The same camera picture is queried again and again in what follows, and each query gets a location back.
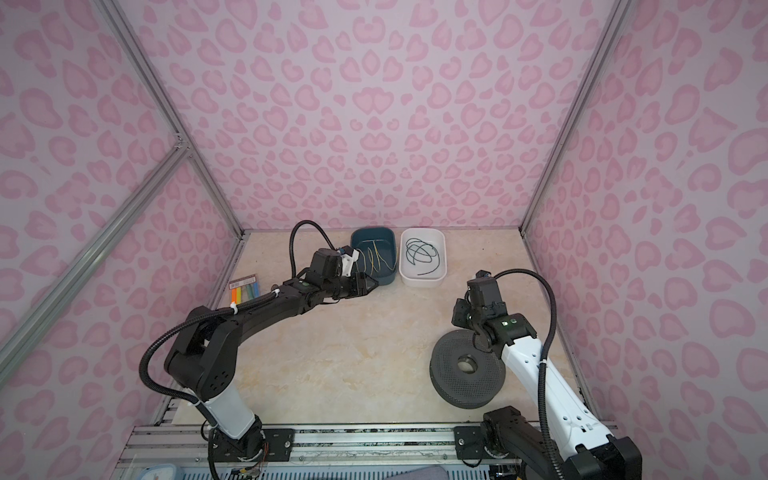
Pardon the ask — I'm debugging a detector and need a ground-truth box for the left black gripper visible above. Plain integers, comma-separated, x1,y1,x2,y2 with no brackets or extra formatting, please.
324,271,381,300

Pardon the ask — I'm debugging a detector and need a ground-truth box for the dark teal plastic tray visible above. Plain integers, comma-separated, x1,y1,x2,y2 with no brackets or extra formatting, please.
350,227,398,286

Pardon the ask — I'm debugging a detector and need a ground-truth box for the black perforated cable spool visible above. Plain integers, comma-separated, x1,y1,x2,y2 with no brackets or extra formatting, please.
429,330,506,410

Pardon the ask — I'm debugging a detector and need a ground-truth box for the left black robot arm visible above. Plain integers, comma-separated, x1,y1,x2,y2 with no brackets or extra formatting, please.
138,220,379,463

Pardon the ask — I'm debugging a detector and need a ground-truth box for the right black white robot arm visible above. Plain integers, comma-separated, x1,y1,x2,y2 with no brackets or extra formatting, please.
452,268,643,479

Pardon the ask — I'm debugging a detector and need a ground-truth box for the white plastic tray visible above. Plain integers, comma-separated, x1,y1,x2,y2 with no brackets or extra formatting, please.
398,227,448,288

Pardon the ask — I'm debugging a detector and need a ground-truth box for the dark green cable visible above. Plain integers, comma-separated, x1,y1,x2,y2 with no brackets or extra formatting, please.
404,237,442,277

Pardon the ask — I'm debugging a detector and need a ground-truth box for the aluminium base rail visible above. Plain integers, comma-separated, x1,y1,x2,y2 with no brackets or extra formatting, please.
110,421,640,480

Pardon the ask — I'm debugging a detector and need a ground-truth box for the left aluminium frame strut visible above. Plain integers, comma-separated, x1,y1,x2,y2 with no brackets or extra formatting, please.
94,0,245,239

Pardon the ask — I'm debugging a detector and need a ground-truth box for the right aluminium frame strut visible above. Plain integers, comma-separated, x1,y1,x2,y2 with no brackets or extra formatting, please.
519,0,636,239

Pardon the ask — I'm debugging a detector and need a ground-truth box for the diagonal aluminium frame strut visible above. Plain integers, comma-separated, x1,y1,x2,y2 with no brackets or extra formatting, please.
1,141,188,385

